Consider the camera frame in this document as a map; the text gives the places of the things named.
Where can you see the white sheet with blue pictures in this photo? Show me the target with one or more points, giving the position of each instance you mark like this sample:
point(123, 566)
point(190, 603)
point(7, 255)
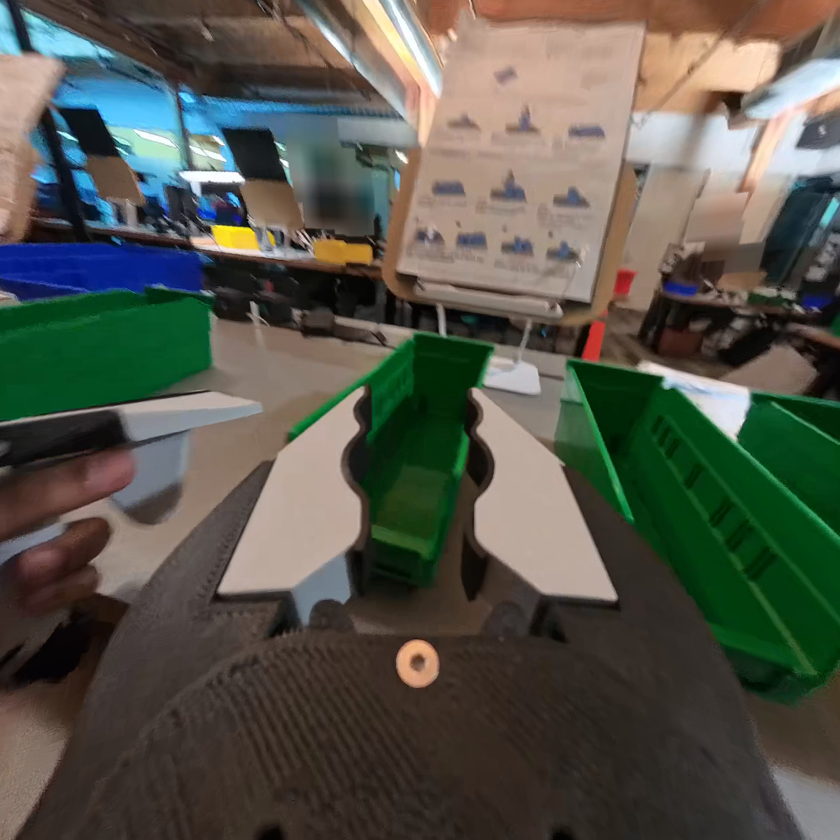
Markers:
point(525, 164)

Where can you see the silver spiral duct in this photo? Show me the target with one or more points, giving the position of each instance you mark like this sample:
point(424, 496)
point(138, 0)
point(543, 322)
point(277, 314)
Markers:
point(407, 39)

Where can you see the blue plastic bin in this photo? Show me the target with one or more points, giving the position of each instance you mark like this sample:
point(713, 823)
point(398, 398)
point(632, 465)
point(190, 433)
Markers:
point(98, 269)

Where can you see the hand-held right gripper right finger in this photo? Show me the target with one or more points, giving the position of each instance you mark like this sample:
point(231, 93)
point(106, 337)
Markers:
point(544, 525)

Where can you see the green plastic bin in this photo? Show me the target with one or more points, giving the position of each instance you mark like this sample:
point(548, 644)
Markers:
point(800, 459)
point(98, 354)
point(689, 499)
point(446, 367)

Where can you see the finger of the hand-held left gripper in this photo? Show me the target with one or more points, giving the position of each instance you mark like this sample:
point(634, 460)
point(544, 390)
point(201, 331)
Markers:
point(197, 413)

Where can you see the black sheet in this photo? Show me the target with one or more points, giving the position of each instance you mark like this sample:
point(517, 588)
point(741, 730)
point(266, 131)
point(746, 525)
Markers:
point(88, 131)
point(256, 154)

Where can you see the yellow plastic bin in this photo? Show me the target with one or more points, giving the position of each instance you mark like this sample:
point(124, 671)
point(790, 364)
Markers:
point(344, 253)
point(236, 238)

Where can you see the white and blue paper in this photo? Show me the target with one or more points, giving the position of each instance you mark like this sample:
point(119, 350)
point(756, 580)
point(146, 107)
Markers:
point(709, 394)

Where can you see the person's left hand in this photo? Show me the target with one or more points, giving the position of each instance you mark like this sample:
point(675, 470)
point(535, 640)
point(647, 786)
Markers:
point(59, 485)

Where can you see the grey desk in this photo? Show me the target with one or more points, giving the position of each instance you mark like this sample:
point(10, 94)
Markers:
point(262, 367)

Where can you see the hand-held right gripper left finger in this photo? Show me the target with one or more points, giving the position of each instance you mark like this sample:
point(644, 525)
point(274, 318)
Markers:
point(295, 518)

